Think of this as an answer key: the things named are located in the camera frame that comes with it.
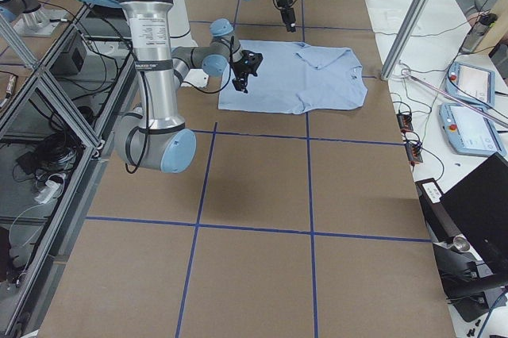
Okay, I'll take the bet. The orange black usb hub upper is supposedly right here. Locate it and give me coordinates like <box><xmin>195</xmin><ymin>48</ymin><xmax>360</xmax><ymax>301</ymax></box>
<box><xmin>396</xmin><ymin>113</ymin><xmax>414</xmax><ymax>133</ymax></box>

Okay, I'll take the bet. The orange black usb hub lower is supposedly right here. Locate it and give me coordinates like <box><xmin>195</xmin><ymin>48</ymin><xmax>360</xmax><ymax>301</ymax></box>
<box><xmin>404</xmin><ymin>141</ymin><xmax>423</xmax><ymax>166</ymax></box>

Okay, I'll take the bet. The teach pendant tablet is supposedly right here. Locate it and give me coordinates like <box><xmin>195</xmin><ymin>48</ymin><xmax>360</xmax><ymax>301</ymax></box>
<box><xmin>439</xmin><ymin>103</ymin><xmax>506</xmax><ymax>157</ymax></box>
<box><xmin>446</xmin><ymin>62</ymin><xmax>495</xmax><ymax>108</ymax></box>

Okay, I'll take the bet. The light blue t-shirt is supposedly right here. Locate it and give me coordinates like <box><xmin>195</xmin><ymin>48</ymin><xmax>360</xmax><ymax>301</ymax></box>
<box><xmin>218</xmin><ymin>40</ymin><xmax>368</xmax><ymax>114</ymax></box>

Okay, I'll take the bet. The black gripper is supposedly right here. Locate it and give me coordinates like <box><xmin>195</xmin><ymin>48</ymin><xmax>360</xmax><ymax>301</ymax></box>
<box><xmin>275</xmin><ymin>0</ymin><xmax>296</xmax><ymax>33</ymax></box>
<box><xmin>232</xmin><ymin>54</ymin><xmax>258</xmax><ymax>94</ymax></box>

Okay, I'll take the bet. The long metal grabber stick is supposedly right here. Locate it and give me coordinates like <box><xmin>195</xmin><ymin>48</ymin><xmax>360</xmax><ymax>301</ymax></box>
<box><xmin>401</xmin><ymin>69</ymin><xmax>507</xmax><ymax>128</ymax></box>

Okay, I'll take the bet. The white power strip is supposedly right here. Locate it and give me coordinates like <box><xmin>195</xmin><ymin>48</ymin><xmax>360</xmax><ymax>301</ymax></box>
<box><xmin>34</xmin><ymin>179</ymin><xmax>63</xmax><ymax>204</ymax></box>

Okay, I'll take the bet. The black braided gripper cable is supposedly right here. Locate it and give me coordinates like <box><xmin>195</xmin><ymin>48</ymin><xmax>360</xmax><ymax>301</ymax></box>
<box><xmin>180</xmin><ymin>36</ymin><xmax>239</xmax><ymax>95</ymax></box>

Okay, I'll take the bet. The upper teach pendant tablet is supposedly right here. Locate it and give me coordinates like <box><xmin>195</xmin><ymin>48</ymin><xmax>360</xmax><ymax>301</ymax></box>
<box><xmin>446</xmin><ymin>62</ymin><xmax>495</xmax><ymax>108</ymax></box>

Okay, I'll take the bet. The aluminium frame post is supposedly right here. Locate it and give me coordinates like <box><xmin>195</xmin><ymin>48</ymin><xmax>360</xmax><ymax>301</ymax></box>
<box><xmin>380</xmin><ymin>0</ymin><xmax>428</xmax><ymax>81</ymax></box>

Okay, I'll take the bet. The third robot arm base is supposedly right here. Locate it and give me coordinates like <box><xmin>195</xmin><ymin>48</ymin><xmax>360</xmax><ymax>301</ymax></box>
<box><xmin>1</xmin><ymin>0</ymin><xmax>67</xmax><ymax>37</ymax></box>

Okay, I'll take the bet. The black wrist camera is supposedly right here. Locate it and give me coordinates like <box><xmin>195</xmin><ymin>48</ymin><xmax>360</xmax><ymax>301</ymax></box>
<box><xmin>241</xmin><ymin>50</ymin><xmax>263</xmax><ymax>76</ymax></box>

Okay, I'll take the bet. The aluminium frame cage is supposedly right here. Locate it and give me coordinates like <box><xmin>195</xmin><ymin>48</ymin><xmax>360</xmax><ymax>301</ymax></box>
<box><xmin>1</xmin><ymin>6</ymin><xmax>135</xmax><ymax>337</ymax></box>

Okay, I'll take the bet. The lower teach pendant tablet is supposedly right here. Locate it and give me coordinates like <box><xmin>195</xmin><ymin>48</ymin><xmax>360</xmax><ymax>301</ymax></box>
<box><xmin>439</xmin><ymin>103</ymin><xmax>506</xmax><ymax>157</ymax></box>

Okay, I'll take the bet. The orange black usb hub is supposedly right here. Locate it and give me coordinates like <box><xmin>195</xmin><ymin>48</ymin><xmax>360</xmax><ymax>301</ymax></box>
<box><xmin>404</xmin><ymin>141</ymin><xmax>423</xmax><ymax>166</ymax></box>
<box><xmin>396</xmin><ymin>113</ymin><xmax>414</xmax><ymax>133</ymax></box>

